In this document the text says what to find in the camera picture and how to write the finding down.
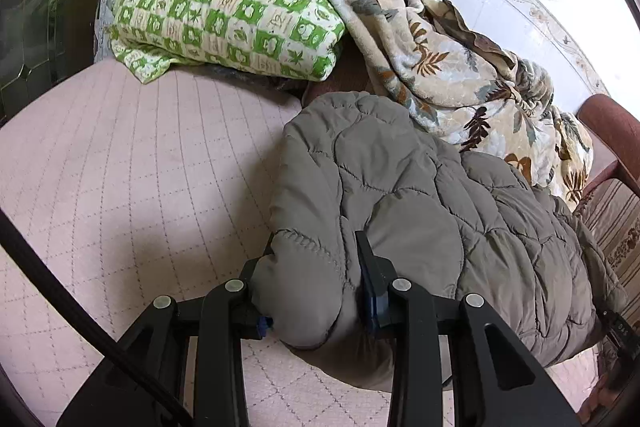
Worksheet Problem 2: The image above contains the striped armchair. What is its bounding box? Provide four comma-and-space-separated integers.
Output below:
572, 94, 640, 308

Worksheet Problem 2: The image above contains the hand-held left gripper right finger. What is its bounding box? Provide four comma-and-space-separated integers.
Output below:
354, 231, 581, 427

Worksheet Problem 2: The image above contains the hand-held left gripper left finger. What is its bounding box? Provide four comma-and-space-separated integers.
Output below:
56, 234, 276, 427

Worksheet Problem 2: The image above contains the grey-brown quilted jacket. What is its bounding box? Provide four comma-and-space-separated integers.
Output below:
250, 91, 628, 393

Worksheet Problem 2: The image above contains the person's right hand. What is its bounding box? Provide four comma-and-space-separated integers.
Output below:
580, 372, 623, 425

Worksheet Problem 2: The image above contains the beige leaf-print blanket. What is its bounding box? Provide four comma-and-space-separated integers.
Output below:
280, 0, 593, 212

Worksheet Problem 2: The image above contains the black cable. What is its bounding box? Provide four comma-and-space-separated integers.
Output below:
0, 212, 193, 427

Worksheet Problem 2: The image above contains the green checkered pillow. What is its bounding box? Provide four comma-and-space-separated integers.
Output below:
109, 0, 347, 84

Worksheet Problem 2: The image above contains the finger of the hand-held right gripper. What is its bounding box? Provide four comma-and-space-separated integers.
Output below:
597, 307, 638, 358

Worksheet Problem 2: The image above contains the reddish brown cushion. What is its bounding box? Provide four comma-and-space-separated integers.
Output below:
300, 54, 386, 105

